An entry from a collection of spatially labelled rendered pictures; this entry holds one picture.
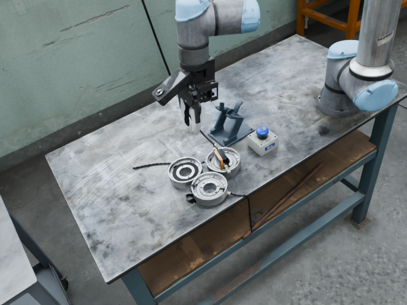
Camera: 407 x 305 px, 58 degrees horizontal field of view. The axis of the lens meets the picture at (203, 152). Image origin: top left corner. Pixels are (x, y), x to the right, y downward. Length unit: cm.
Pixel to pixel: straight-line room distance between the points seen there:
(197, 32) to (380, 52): 49
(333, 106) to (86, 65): 174
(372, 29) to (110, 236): 88
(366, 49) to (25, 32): 190
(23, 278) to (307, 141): 97
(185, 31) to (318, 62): 84
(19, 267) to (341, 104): 116
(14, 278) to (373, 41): 122
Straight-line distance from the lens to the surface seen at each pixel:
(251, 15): 90
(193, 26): 87
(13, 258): 136
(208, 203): 105
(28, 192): 259
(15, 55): 249
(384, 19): 105
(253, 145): 119
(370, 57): 110
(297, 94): 143
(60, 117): 272
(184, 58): 91
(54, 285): 182
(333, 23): 314
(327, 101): 133
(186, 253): 129
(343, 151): 158
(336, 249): 194
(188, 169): 115
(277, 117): 133
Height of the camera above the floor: 165
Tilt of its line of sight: 44 degrees down
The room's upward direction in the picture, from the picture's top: 11 degrees counter-clockwise
